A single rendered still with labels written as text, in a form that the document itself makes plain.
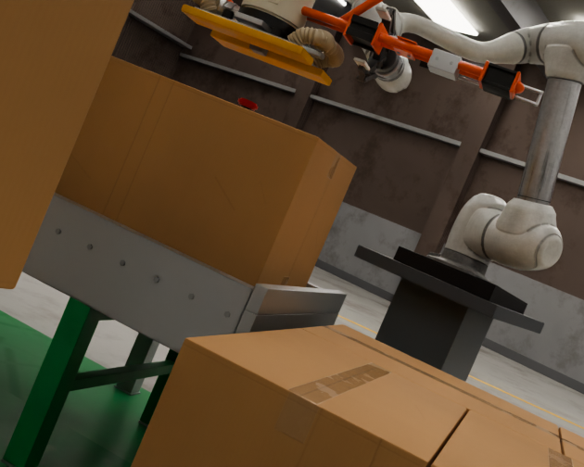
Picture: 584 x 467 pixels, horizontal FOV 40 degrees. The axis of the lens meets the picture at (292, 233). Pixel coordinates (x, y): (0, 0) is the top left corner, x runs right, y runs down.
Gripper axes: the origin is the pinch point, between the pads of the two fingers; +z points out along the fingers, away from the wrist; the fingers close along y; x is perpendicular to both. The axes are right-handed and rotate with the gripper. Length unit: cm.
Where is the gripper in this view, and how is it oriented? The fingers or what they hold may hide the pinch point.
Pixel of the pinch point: (371, 35)
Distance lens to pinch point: 203.8
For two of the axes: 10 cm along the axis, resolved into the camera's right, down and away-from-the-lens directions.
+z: -2.8, -0.8, -9.6
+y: -3.9, 9.2, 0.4
